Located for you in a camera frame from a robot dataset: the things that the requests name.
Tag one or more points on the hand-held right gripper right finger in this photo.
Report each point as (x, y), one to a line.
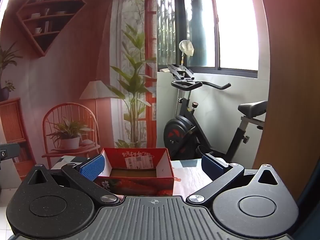
(212, 166)

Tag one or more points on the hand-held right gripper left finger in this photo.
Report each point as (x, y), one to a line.
(91, 167)

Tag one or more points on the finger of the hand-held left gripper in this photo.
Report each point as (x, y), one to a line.
(10, 151)

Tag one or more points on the red strawberry print cardboard box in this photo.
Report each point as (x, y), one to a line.
(135, 185)

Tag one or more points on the white printed tablecloth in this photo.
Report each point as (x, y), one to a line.
(192, 177)

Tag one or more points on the black exercise bike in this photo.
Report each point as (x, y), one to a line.
(180, 130)

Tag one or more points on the brown wooden board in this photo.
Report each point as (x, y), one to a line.
(287, 80)

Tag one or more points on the white plastic bag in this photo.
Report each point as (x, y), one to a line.
(186, 47)

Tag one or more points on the dark framed window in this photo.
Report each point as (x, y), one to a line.
(225, 30)

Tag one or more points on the metal window grille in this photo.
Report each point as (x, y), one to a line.
(168, 30)

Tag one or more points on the printed room scene wall backdrop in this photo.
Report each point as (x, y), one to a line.
(75, 67)

